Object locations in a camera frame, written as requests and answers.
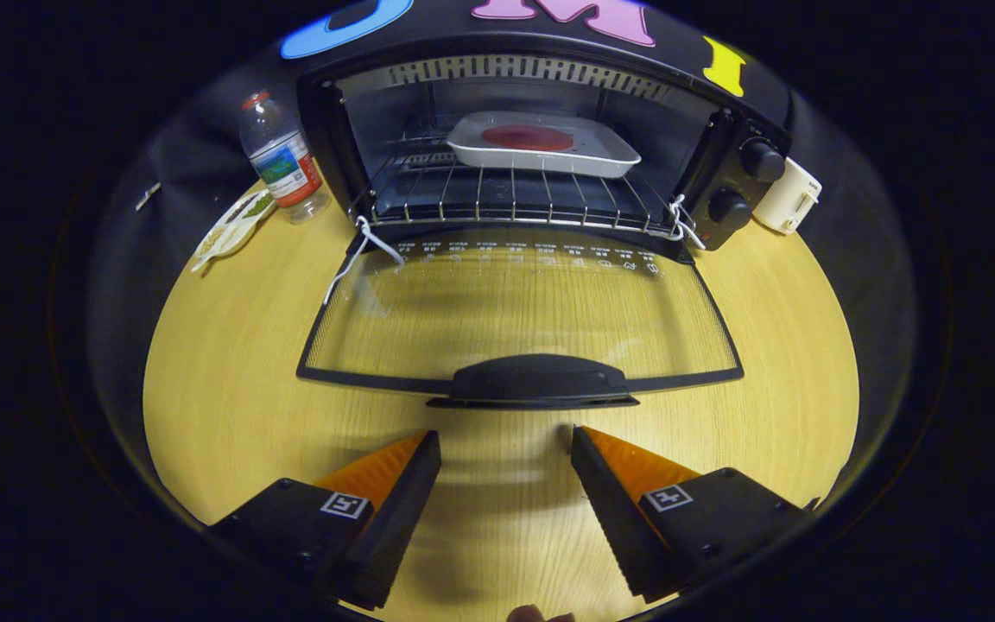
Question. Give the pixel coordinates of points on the clear plastic water bottle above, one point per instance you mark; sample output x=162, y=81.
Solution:
x=286, y=164

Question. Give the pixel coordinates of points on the white clip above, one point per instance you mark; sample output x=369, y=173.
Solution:
x=148, y=196

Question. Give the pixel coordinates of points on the white square plate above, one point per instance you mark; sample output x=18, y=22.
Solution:
x=601, y=154

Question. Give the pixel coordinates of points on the pink round meat patty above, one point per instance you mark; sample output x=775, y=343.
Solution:
x=528, y=137

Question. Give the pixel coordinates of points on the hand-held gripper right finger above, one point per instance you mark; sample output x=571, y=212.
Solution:
x=614, y=518

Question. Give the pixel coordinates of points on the black toaster oven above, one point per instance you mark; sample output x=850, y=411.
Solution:
x=726, y=186

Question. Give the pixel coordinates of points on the white snack packet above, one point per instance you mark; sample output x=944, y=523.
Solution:
x=234, y=226

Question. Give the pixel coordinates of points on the cream pop-up toaster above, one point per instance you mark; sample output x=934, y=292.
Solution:
x=787, y=199

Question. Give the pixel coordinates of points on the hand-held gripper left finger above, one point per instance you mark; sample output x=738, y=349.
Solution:
x=394, y=518

